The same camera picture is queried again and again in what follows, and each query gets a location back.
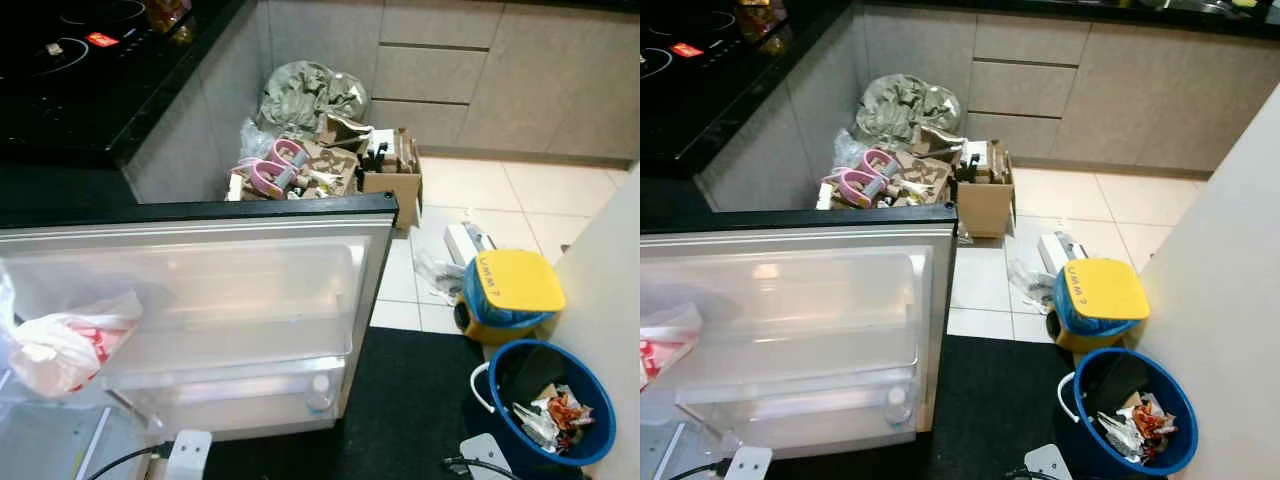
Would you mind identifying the small white red plastic bag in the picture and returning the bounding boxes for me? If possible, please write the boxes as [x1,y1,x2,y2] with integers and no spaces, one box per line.
[640,300,707,393]
[0,289,145,400]

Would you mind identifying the black induction hob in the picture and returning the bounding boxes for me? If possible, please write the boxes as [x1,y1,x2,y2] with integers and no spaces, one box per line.
[0,0,161,96]
[640,0,751,89]

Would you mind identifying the blue bin with yellow lid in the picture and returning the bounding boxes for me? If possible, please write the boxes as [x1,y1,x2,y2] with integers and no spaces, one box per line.
[455,249,568,347]
[1045,258,1154,354]

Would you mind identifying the grey kitchen cabinets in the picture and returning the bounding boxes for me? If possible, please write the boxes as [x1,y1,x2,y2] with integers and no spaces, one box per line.
[695,0,1280,213]
[125,0,641,207]

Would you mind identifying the pink plastic item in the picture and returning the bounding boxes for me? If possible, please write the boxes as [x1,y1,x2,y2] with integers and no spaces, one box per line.
[829,149,902,209]
[249,138,312,199]

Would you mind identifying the black floor mat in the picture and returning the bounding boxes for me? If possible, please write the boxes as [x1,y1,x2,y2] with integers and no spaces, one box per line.
[200,325,531,480]
[912,335,1113,480]

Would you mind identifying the small clear bottle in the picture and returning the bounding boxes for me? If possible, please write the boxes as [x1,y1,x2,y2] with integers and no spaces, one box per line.
[884,385,914,427]
[305,372,337,417]

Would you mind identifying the grey fridge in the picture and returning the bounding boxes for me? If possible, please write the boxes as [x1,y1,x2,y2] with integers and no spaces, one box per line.
[0,395,161,480]
[640,420,726,480]

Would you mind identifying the blue bucket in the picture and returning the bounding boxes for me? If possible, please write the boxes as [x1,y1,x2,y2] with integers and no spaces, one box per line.
[469,339,619,470]
[1056,346,1200,478]

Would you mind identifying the crumpled wrapper rubbish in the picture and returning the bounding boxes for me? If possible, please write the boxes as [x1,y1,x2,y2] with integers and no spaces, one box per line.
[1095,392,1179,464]
[511,384,599,457]

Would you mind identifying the brown cardboard box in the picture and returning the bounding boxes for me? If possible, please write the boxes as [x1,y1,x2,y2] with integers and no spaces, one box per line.
[954,140,1019,240]
[359,127,425,232]

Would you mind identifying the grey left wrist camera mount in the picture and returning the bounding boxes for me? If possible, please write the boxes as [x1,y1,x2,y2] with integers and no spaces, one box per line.
[164,430,214,480]
[722,446,775,480]

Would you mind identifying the white box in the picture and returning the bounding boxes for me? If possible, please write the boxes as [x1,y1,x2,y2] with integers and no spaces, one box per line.
[443,222,499,269]
[1035,232,1092,277]

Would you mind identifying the light grey right wrist camera mount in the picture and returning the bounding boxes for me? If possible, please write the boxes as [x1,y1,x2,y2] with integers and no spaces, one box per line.
[459,435,517,480]
[1024,443,1077,480]

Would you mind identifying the black kitchen countertop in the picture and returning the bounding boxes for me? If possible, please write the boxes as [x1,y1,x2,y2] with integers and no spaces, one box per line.
[0,0,253,169]
[640,0,863,183]

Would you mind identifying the clear plastic bag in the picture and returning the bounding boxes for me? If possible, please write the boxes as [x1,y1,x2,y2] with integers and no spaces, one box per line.
[1004,256,1057,317]
[237,118,278,163]
[832,128,871,166]
[412,250,467,307]

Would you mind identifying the crumpled grey green bag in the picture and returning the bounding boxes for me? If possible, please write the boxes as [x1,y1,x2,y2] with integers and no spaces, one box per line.
[854,73,967,153]
[257,60,372,138]

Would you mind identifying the brown jar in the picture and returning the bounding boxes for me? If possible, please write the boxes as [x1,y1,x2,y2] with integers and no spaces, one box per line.
[145,0,194,39]
[737,0,793,49]

